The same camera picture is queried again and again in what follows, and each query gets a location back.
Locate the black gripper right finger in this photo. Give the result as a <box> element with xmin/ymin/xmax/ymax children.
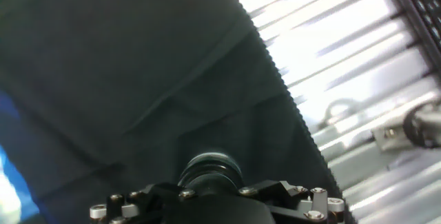
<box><xmin>237</xmin><ymin>179</ymin><xmax>346</xmax><ymax>224</ymax></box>

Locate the black cloth with blue print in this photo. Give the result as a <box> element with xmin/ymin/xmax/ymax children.
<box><xmin>0</xmin><ymin>0</ymin><xmax>359</xmax><ymax>224</ymax></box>

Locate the clear glass jar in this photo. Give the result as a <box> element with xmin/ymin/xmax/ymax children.
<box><xmin>188</xmin><ymin>151</ymin><xmax>240</xmax><ymax>166</ymax></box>

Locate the black looped camera cable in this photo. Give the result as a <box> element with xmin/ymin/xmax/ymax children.
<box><xmin>402</xmin><ymin>101</ymin><xmax>441</xmax><ymax>149</ymax></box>

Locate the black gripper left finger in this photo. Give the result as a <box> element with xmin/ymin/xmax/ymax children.
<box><xmin>89</xmin><ymin>181</ymin><xmax>199</xmax><ymax>224</ymax></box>

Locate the black keyboard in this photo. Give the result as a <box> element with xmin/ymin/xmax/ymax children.
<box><xmin>387</xmin><ymin>0</ymin><xmax>441</xmax><ymax>72</ymax></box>

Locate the aluminium camera bracket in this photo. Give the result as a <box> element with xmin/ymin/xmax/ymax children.
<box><xmin>371</xmin><ymin>89</ymin><xmax>441</xmax><ymax>153</ymax></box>

